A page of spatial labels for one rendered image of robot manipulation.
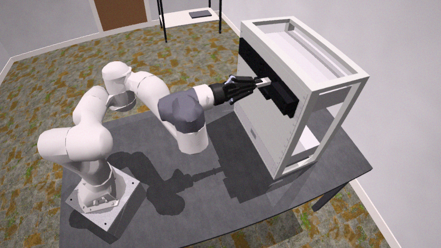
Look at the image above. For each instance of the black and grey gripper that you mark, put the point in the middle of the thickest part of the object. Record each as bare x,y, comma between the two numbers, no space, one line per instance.
236,88

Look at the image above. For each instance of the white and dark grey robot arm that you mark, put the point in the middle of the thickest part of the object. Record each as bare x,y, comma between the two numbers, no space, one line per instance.
84,147

